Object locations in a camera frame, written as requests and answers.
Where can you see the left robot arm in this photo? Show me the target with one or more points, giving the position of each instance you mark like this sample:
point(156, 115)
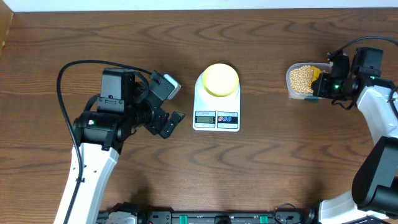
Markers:
point(127, 101)

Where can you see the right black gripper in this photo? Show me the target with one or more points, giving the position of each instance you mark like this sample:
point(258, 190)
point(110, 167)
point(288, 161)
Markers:
point(320, 90)

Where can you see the green tape label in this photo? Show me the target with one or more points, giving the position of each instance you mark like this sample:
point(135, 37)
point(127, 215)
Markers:
point(312, 99)

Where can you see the yellow measuring scoop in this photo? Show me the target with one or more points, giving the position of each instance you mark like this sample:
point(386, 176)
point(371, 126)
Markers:
point(316, 74)

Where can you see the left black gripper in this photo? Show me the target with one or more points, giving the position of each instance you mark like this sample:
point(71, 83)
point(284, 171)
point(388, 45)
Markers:
point(160, 115)

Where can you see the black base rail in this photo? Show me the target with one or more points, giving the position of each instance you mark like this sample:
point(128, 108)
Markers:
point(126, 212)

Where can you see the clear plastic container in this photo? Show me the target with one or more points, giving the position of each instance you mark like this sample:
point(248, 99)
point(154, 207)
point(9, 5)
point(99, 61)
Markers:
point(301, 96)

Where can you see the pale yellow bowl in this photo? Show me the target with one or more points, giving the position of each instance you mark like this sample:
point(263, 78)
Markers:
point(220, 80)

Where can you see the white digital kitchen scale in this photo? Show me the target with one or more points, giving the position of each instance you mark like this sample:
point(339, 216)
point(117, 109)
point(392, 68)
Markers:
point(212, 113)

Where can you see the soybeans in container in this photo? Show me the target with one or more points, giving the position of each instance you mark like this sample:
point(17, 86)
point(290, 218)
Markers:
point(300, 78)

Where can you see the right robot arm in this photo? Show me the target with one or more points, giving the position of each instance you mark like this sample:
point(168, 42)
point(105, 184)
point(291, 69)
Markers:
point(373, 195)

